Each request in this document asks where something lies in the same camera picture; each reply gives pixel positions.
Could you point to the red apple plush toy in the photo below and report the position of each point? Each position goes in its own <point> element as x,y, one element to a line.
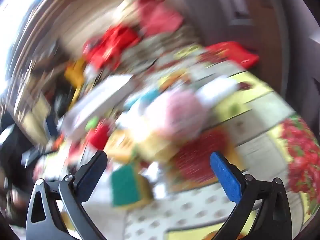
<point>98,136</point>

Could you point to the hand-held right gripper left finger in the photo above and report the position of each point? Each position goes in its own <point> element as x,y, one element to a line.
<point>92,173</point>

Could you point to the pink plush toy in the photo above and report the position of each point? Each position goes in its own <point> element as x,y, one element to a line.
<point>177,112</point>

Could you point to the plaid cloth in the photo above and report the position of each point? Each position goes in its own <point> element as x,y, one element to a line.
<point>162,46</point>

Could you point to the red plastic bag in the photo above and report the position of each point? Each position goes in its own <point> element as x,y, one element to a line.
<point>160,15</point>

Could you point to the window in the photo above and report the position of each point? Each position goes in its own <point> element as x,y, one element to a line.
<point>15,30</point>

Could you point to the printed tablecloth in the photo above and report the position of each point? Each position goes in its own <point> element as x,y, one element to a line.
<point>190,210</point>

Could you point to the red tote bag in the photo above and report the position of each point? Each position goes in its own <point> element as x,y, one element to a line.
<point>112,46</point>

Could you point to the yellow bag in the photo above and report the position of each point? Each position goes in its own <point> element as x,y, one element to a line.
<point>75,73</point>

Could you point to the red cloth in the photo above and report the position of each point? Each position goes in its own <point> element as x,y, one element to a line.
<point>233,52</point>

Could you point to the light blue soft toy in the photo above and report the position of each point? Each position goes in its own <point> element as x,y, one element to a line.
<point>142,98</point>

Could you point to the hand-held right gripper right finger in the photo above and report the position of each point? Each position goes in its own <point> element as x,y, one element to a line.
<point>227,177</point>

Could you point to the cluttered storage shelf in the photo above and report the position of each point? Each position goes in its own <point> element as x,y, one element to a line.
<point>27,110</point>

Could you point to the dark panelled door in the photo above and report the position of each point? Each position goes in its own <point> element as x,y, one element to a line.
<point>262,17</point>

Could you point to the white cardboard box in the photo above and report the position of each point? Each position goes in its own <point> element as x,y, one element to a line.
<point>100,97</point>

